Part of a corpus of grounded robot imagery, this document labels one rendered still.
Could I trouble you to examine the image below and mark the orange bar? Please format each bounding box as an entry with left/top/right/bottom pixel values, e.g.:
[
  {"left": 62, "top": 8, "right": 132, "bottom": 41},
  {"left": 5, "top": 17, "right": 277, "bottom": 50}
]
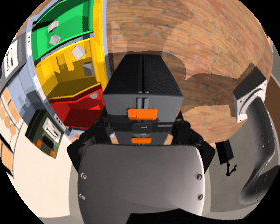
[{"left": 93, "top": 0, "right": 108, "bottom": 91}]

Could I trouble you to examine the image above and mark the yellow open bin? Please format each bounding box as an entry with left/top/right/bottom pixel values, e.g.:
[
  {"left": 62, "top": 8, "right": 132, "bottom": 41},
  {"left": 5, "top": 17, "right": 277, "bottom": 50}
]
[{"left": 35, "top": 37, "right": 101, "bottom": 99}]

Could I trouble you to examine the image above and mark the red open bin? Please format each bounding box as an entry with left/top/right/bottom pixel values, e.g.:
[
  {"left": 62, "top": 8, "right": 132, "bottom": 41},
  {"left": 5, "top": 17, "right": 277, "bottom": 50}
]
[{"left": 49, "top": 84, "right": 104, "bottom": 129}]

